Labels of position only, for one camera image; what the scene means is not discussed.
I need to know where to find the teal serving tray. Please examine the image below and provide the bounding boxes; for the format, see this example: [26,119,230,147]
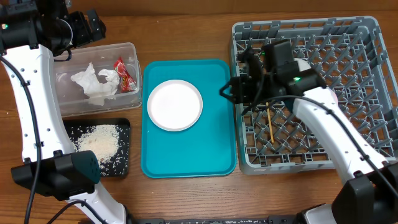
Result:
[141,59,237,179]

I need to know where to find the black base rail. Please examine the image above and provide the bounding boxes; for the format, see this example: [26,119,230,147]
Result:
[136,215,295,224]

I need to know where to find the grey dishwasher rack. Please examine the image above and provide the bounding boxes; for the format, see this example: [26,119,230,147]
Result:
[230,16,397,175]

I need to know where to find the pink round plate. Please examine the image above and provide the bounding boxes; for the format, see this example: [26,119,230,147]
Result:
[147,80,203,132]

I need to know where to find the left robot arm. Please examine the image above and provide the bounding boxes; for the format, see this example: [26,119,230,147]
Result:
[1,1,134,223]

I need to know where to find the white rice with food scrap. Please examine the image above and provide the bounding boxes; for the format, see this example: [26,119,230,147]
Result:
[67,124,130,177]

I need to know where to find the clear plastic waste bin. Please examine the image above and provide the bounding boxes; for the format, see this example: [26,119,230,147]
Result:
[54,42,142,117]

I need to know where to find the grey bowl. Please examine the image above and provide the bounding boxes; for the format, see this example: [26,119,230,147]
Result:
[294,58,311,72]

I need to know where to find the red snack wrapper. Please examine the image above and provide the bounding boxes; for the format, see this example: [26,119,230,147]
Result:
[114,57,137,93]

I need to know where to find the white tissue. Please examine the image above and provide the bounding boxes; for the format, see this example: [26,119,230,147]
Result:
[70,62,120,106]

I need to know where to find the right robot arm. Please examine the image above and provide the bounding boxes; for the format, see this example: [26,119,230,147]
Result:
[226,40,397,223]

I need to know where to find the wooden chopstick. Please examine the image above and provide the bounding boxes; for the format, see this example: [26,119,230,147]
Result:
[266,103,274,144]

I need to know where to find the black plastic tray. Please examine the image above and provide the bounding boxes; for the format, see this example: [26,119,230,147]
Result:
[62,117,131,178]

